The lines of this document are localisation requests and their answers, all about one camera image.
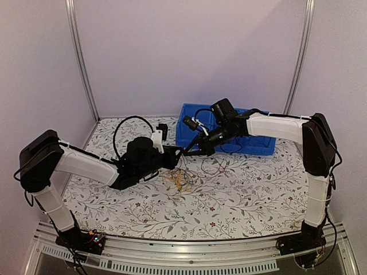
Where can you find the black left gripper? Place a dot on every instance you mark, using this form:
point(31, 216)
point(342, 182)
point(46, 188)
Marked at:
point(171, 161)

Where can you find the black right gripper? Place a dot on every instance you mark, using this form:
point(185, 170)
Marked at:
point(206, 148)

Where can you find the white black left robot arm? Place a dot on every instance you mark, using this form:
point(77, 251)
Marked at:
point(48, 154)

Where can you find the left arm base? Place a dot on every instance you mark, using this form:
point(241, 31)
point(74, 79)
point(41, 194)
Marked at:
point(92, 242)

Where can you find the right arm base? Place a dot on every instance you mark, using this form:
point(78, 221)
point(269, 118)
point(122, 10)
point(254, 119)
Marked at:
point(310, 241)

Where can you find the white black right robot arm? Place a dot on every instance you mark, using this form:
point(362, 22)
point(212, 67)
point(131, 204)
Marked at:
point(320, 155)

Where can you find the blue three-compartment plastic bin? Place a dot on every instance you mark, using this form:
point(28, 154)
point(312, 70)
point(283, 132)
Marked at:
point(251, 145)

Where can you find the floral patterned tablecloth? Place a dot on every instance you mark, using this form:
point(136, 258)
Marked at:
point(225, 196)

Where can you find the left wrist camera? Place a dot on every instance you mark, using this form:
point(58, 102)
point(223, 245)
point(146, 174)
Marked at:
point(158, 136)

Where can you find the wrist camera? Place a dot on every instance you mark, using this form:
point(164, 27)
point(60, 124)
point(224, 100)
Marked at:
point(158, 136)
point(195, 125)

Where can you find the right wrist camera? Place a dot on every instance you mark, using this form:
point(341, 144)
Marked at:
point(195, 125)

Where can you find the aluminium front rail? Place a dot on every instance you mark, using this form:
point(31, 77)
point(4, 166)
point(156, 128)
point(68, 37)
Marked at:
point(125, 255)

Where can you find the aluminium frame post right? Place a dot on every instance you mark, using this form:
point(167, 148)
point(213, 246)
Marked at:
point(304, 41)

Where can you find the aluminium frame post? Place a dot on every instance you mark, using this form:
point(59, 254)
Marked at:
point(72, 20)
point(304, 41)

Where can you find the aluminium frame post left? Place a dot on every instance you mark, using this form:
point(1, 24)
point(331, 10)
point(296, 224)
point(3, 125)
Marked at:
point(72, 20)

